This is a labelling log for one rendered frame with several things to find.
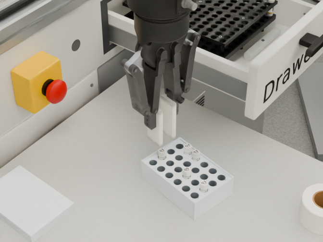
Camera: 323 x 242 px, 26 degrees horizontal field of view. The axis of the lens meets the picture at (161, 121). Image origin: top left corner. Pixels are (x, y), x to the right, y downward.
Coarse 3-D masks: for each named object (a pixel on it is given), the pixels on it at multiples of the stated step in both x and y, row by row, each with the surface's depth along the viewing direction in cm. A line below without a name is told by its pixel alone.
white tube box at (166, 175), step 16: (176, 144) 114; (144, 160) 111; (160, 160) 111; (176, 160) 111; (192, 160) 111; (208, 160) 111; (144, 176) 112; (160, 176) 108; (176, 176) 108; (192, 176) 108; (208, 176) 108; (224, 176) 108; (160, 192) 110; (176, 192) 106; (192, 192) 106; (208, 192) 105; (224, 192) 108; (192, 208) 105; (208, 208) 107
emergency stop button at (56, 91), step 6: (54, 84) 110; (60, 84) 110; (48, 90) 110; (54, 90) 109; (60, 90) 110; (66, 90) 112; (48, 96) 110; (54, 96) 110; (60, 96) 111; (54, 102) 111
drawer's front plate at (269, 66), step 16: (304, 16) 118; (320, 16) 120; (288, 32) 115; (304, 32) 117; (320, 32) 124; (272, 48) 111; (288, 48) 114; (304, 48) 120; (256, 64) 108; (272, 64) 111; (288, 64) 117; (304, 64) 124; (256, 80) 109; (288, 80) 120; (256, 96) 111; (272, 96) 117; (256, 112) 114
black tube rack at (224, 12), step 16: (208, 0) 128; (224, 0) 128; (240, 0) 128; (256, 0) 128; (128, 16) 130; (192, 16) 124; (208, 16) 124; (224, 16) 124; (240, 16) 124; (272, 16) 129; (208, 32) 120; (224, 32) 120; (256, 32) 126; (208, 48) 121; (224, 48) 121; (240, 48) 123
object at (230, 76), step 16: (112, 0) 130; (288, 0) 129; (112, 16) 125; (288, 16) 131; (112, 32) 127; (128, 32) 125; (128, 48) 127; (208, 64) 116; (224, 64) 114; (240, 64) 123; (208, 80) 118; (224, 80) 116; (240, 80) 114; (240, 96) 115
